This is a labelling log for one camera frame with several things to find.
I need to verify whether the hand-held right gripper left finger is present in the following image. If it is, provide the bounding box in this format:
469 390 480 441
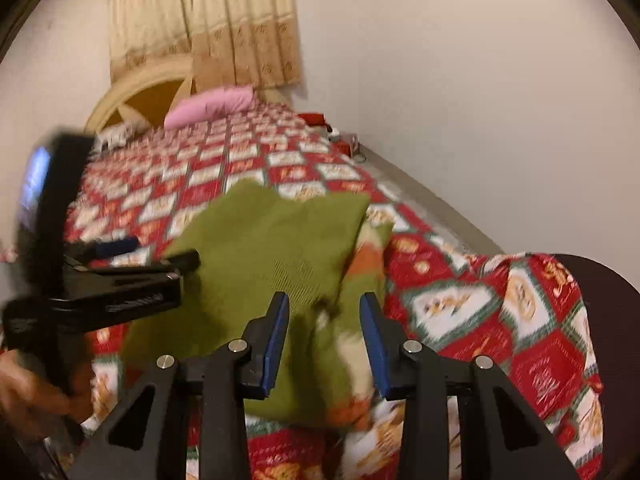
67 291 292 480

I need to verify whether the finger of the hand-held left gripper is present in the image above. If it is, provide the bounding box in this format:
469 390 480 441
65 236 140 267
75 248 202 281

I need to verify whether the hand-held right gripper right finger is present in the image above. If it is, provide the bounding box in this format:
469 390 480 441
360 291 584 480

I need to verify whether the green orange knit garment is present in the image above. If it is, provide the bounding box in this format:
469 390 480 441
120 179 396 433

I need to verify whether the person's left hand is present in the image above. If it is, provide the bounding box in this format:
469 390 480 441
0 347 95 432

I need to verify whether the red printed patchwork blanket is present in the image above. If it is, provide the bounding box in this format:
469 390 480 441
0 100 607 480

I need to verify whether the cream arched headboard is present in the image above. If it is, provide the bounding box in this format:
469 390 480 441
84 55 291 136

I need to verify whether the pink pillow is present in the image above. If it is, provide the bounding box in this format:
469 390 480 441
163 85 256 131

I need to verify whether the small grey metal object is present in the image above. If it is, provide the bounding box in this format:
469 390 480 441
347 132 367 163

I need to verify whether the dark rounded chair back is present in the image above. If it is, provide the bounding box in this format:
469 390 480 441
549 254 640 480

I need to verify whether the beige patterned curtain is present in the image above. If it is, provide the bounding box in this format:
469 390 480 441
109 0 304 92

